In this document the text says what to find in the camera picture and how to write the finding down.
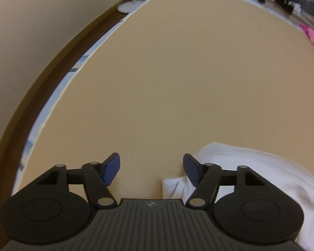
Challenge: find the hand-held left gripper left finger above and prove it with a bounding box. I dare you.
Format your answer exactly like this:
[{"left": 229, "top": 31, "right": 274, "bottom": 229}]
[{"left": 37, "top": 152, "right": 120, "bottom": 209}]

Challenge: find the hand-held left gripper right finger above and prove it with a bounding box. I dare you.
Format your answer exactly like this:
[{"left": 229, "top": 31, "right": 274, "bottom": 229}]
[{"left": 183, "top": 154, "right": 267, "bottom": 210}]

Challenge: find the white long-sleeve shirt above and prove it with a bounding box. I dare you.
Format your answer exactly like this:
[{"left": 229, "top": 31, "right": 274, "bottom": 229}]
[{"left": 161, "top": 142, "right": 314, "bottom": 251}]

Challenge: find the blue plaid bed sheet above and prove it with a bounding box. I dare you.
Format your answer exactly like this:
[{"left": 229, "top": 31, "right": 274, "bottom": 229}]
[{"left": 12, "top": 0, "right": 301, "bottom": 196}]

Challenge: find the beige quilted mattress pad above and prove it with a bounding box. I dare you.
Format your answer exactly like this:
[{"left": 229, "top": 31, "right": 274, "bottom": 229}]
[{"left": 16, "top": 0, "right": 314, "bottom": 200}]

